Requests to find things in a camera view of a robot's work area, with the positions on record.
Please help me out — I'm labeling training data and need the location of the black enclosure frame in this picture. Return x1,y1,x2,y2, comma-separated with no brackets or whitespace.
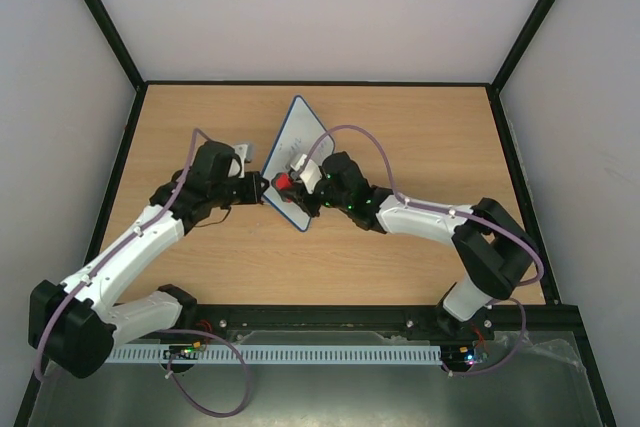
14,0,616,426

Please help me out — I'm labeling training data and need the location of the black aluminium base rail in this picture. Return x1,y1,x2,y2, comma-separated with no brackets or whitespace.
114,303,584,343

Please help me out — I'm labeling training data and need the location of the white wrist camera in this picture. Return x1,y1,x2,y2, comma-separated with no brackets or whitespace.
289,153,323,194
229,143,254,178

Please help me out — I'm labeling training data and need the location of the red whiteboard eraser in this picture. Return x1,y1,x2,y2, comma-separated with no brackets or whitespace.
271,172,296,203

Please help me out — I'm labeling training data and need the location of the controller circuit board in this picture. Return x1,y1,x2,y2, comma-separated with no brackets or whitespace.
161,342,208,361
440,345,488,373

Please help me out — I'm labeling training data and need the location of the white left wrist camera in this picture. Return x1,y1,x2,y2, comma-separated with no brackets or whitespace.
229,143,254,178

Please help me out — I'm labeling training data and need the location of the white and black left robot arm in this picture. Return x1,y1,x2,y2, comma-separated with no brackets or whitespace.
28,140,268,378

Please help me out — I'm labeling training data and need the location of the light blue slotted cable duct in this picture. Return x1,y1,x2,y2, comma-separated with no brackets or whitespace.
107,344,441,366

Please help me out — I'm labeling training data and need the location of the small blue-framed whiteboard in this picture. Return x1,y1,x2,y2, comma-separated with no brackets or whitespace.
261,94,336,233

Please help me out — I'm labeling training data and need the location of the left controller circuit board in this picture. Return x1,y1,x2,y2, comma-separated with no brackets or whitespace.
161,342,208,361

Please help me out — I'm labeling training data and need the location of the right controller circuit board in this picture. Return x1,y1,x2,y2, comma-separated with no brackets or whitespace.
440,345,488,373

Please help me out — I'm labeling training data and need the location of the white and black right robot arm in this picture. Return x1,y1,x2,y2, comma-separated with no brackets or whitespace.
264,152,540,339

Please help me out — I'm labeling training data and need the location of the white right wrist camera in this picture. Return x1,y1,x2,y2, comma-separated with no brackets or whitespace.
289,153,323,194

